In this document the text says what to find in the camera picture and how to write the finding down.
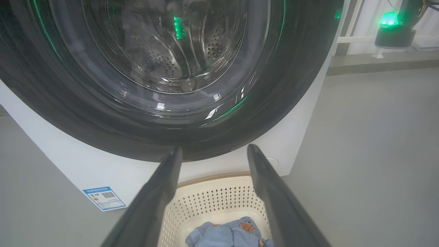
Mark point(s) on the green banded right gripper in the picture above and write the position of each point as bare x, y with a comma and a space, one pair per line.
410, 13

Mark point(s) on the white front-load washing machine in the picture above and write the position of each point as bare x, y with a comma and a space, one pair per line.
85, 164

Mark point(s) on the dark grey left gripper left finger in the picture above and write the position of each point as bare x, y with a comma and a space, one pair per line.
151, 206

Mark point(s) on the blue bear print garment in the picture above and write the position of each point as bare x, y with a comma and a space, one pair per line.
219, 235

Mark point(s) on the blue energy label sticker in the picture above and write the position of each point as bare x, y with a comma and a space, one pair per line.
104, 199

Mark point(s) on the round dark washing machine door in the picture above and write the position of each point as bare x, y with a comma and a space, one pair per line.
301, 85

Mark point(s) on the perforated steel washer drum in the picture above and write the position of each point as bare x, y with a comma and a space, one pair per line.
154, 51

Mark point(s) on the round white filter cover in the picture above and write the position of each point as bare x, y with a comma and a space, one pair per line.
273, 162

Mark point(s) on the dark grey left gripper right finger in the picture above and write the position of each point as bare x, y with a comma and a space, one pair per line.
277, 206

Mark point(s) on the cream perforated laundry basket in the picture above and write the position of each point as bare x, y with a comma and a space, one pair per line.
212, 202

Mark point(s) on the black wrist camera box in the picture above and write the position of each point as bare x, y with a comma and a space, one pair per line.
394, 37

